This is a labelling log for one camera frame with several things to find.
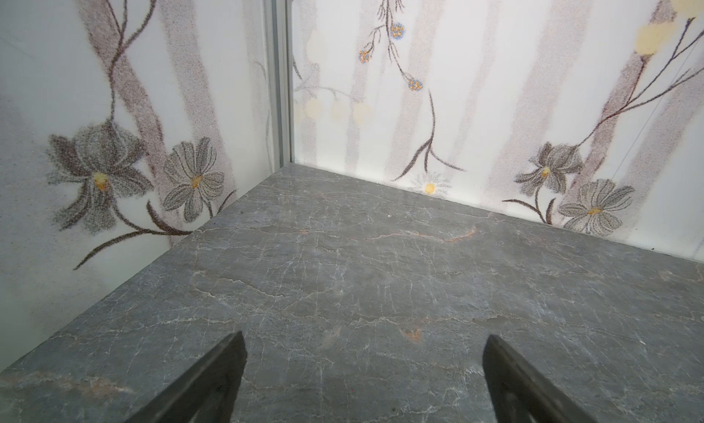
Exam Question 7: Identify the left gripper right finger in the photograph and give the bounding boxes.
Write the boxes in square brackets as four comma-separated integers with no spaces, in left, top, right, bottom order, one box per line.
[482,335,595,423]

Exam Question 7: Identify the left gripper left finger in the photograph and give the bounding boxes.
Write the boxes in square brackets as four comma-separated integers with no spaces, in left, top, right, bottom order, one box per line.
[128,331,248,422]

